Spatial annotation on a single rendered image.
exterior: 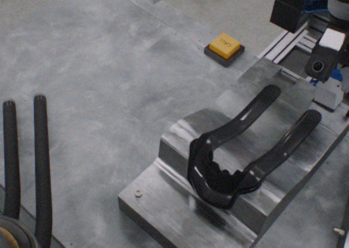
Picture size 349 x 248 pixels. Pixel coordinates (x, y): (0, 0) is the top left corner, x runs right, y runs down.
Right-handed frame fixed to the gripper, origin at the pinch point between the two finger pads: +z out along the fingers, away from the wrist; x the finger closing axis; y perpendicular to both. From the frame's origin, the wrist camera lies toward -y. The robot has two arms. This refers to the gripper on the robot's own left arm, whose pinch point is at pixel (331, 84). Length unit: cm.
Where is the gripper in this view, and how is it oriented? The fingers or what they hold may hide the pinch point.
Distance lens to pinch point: 108.6
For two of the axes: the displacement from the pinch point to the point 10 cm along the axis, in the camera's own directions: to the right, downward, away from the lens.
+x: -7.4, -4.5, 5.0
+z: 1.7, 5.9, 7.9
